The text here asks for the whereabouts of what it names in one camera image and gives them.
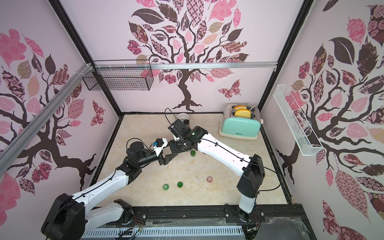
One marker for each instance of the aluminium rail wall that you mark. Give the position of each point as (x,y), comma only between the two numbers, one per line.
(194,65)
(15,148)

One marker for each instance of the aluminium rail back wall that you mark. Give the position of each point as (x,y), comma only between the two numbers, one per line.
(194,65)

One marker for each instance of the mint green Belinee toaster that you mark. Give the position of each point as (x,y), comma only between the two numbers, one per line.
(240,128)

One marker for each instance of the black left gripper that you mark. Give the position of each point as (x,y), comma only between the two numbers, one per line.
(167,158)

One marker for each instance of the black wire wall basket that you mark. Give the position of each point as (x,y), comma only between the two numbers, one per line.
(128,75)

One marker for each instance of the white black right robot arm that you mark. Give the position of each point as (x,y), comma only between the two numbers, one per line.
(250,169)

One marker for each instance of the yellow toast slice front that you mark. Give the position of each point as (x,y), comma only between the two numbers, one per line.
(243,113)

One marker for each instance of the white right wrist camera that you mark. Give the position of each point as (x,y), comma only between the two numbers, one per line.
(179,130)

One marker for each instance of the orange toast slice back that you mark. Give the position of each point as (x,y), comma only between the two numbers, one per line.
(240,107)

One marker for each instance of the green paint jar lid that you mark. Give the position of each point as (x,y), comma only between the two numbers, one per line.
(166,187)

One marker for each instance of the white slotted cable duct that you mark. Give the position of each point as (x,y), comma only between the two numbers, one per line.
(166,233)

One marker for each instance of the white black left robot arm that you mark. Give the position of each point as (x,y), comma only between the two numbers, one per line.
(71,216)

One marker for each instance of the aluminium rail left wall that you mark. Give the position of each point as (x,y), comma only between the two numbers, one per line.
(15,148)

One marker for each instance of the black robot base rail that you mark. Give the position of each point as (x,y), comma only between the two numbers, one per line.
(230,214)

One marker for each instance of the white wire wall shelf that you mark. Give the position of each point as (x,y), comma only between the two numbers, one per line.
(290,104)

